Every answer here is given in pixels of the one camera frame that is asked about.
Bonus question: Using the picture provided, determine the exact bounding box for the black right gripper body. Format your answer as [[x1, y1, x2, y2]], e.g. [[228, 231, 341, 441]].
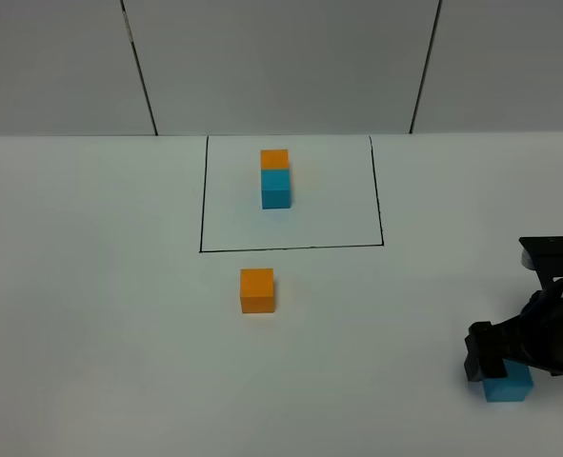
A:
[[493, 279, 563, 376]]

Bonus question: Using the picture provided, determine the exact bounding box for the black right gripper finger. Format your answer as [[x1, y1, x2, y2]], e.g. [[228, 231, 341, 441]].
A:
[[464, 322, 493, 381], [475, 328, 507, 380]]

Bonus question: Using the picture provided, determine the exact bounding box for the blue template cube block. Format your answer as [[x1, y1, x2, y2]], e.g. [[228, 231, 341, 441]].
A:
[[260, 169, 292, 209]]

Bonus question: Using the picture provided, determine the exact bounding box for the orange template cube block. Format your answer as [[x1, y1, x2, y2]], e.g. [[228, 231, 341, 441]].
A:
[[260, 149, 290, 170]]

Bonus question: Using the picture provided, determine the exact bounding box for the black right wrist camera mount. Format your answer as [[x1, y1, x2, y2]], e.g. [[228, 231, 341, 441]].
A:
[[519, 236, 563, 288]]

